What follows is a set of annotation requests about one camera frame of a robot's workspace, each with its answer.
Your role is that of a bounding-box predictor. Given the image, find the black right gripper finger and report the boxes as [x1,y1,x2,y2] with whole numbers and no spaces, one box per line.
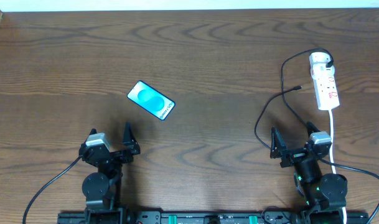
[306,121,320,136]
[270,127,287,159]

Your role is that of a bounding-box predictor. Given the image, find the blue screen Galaxy smartphone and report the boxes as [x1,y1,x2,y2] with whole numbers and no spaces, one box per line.
[127,80,175,121]

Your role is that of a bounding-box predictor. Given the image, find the black USB charging cable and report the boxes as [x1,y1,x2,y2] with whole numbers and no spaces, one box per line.
[254,47,335,151]

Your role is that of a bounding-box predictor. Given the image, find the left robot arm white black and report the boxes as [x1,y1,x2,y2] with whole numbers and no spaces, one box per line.
[78,123,141,223]

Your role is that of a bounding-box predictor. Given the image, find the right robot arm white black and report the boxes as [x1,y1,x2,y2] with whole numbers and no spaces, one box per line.
[270,122,348,223]

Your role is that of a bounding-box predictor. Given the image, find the white USB charger adapter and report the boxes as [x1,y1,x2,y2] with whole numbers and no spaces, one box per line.
[309,52,335,80]

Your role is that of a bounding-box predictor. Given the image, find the white power strip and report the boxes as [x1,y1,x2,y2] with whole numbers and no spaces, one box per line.
[311,63,340,111]

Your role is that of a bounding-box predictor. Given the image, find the white power strip cord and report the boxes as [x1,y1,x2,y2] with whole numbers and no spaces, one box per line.
[327,109,348,224]

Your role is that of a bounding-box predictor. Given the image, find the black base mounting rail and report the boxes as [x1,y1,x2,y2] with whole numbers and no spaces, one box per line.
[57,210,370,224]

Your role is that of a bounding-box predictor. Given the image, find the black right camera cable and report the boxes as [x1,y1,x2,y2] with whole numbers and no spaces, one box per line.
[319,157,379,224]

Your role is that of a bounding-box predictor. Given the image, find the black camera cable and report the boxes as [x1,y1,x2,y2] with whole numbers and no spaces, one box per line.
[22,155,83,224]
[319,157,379,224]

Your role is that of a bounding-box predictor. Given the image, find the black left camera cable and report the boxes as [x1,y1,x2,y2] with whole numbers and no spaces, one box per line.
[22,155,83,224]

